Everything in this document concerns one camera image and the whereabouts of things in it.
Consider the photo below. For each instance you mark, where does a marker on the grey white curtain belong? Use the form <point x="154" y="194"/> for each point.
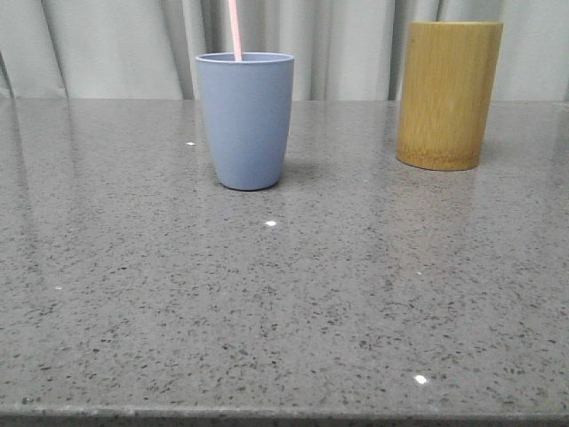
<point x="343" y="50"/>

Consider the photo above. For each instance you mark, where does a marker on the blue plastic cup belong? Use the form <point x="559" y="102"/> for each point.
<point x="247" y="110"/>

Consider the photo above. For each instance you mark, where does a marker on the bamboo wooden cup holder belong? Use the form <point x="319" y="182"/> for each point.
<point x="446" y="93"/>

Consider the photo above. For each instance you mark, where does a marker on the pink chopstick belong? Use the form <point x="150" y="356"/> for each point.
<point x="235" y="30"/>

